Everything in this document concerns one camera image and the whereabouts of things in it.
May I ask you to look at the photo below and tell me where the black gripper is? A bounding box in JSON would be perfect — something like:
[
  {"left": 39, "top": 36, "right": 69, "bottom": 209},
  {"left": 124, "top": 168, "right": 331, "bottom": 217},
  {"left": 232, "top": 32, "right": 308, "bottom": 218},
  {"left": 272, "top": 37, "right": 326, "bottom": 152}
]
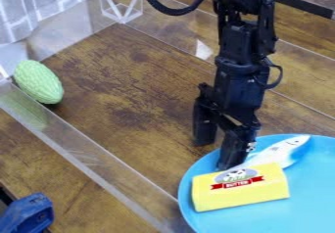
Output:
[{"left": 192, "top": 57, "right": 270, "bottom": 170}]

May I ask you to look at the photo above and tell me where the blue oval tray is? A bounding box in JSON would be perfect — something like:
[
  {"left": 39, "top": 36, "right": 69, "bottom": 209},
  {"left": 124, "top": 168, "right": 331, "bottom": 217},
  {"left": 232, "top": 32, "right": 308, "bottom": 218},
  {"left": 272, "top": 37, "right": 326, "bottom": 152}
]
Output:
[{"left": 178, "top": 134, "right": 335, "bottom": 233}]

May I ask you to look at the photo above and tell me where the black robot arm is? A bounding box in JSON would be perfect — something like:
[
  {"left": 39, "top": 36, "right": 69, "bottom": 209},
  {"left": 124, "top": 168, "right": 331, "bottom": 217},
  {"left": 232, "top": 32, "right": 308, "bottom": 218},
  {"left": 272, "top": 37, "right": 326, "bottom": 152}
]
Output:
[{"left": 192, "top": 0, "right": 278, "bottom": 170}]

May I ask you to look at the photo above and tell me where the white toy fish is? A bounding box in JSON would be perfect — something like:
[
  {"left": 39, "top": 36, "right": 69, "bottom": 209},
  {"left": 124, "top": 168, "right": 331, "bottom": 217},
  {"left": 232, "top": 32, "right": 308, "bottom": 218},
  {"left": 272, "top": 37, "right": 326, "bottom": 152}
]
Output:
[{"left": 240, "top": 134, "right": 312, "bottom": 170}]

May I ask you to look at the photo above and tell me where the yellow butter block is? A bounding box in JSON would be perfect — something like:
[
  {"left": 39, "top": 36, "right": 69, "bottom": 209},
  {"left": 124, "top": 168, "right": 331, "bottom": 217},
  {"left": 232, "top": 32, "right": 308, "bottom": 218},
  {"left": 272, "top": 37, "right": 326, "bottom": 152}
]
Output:
[{"left": 191, "top": 163, "right": 291, "bottom": 212}]

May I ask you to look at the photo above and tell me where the clear acrylic front barrier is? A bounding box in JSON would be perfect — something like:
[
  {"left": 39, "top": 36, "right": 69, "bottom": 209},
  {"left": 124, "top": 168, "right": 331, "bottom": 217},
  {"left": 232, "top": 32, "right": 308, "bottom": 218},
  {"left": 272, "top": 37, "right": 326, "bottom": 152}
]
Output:
[{"left": 0, "top": 79, "right": 194, "bottom": 233}]

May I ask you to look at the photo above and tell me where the clear acrylic barrier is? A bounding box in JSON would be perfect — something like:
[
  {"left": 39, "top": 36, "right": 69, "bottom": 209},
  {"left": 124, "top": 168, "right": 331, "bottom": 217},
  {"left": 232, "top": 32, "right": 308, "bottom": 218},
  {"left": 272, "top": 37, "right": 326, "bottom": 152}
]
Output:
[
  {"left": 0, "top": 79, "right": 194, "bottom": 233},
  {"left": 129, "top": 0, "right": 335, "bottom": 119}
]

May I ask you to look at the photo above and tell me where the clear acrylic back barrier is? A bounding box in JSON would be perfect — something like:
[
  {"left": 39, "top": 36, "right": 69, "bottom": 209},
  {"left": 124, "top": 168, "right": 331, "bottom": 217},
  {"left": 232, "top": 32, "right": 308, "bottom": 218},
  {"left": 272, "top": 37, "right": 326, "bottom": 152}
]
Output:
[{"left": 129, "top": 0, "right": 335, "bottom": 119}]

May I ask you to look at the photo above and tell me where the green bitter gourd toy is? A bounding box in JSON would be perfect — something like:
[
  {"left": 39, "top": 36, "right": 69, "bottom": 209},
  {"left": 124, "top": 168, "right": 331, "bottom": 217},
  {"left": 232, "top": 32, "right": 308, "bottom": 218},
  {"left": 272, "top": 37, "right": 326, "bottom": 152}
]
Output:
[{"left": 13, "top": 60, "right": 64, "bottom": 104}]

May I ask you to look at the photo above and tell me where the blue clamp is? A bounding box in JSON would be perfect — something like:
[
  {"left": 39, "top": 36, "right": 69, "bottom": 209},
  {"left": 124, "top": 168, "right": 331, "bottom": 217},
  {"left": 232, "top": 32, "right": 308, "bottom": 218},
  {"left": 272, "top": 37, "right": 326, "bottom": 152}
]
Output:
[{"left": 0, "top": 193, "right": 55, "bottom": 233}]

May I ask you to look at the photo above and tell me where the white patterned curtain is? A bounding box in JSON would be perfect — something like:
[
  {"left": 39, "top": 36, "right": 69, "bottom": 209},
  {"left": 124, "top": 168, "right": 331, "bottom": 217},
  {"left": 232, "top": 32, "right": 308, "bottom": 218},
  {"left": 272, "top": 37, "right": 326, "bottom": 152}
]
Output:
[{"left": 0, "top": 0, "right": 85, "bottom": 47}]

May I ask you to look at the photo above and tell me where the clear acrylic corner bracket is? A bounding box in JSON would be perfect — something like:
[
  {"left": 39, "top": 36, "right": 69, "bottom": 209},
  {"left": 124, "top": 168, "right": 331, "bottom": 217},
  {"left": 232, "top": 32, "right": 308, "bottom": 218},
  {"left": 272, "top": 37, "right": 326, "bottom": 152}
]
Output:
[{"left": 100, "top": 0, "right": 143, "bottom": 23}]

